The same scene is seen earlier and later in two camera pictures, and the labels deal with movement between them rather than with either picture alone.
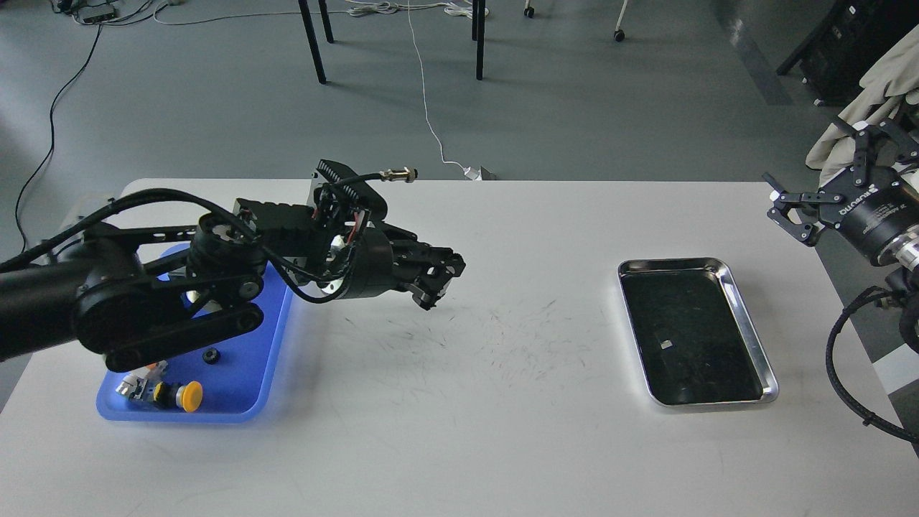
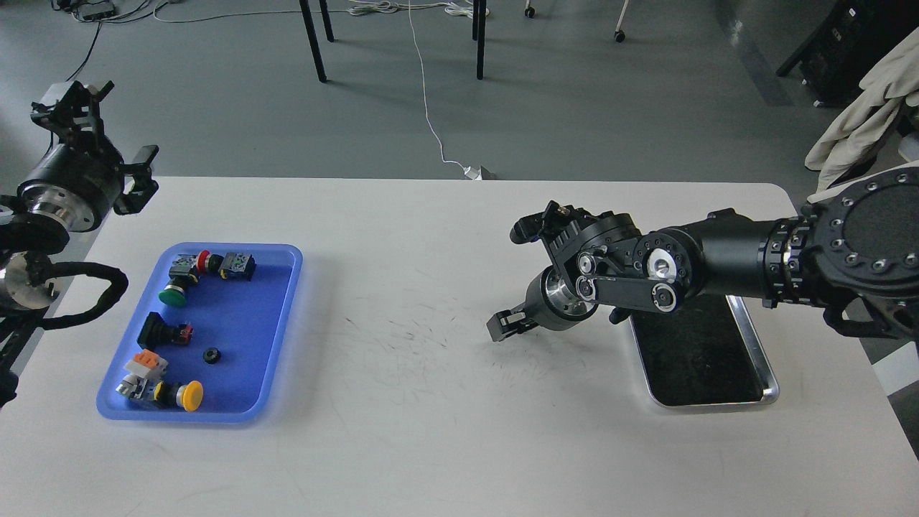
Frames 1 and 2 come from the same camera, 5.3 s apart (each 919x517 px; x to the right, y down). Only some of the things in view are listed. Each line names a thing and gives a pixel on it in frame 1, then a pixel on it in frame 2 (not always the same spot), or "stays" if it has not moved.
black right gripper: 869,204 -> 549,303
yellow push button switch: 187,396 stays
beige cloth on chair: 894,77 stays
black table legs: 476,19 stays
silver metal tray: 696,339 stays
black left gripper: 367,259 -> 80,186
